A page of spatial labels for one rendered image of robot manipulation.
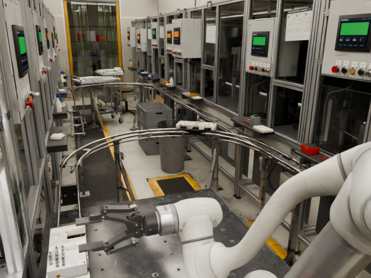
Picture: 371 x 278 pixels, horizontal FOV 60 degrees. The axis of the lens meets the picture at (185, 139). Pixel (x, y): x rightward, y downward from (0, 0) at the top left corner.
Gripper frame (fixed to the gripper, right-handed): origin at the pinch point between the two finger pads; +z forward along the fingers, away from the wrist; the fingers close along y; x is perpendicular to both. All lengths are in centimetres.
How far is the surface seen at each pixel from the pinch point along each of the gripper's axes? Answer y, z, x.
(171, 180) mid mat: -111, -103, -256
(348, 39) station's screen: 53, -153, -68
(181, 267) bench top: -44, -38, -29
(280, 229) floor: -112, -167, -126
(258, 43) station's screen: 48, -153, -164
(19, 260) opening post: -17.1, 21.9, -18.6
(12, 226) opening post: -4.2, 22.2, -18.6
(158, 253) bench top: -44, -31, -42
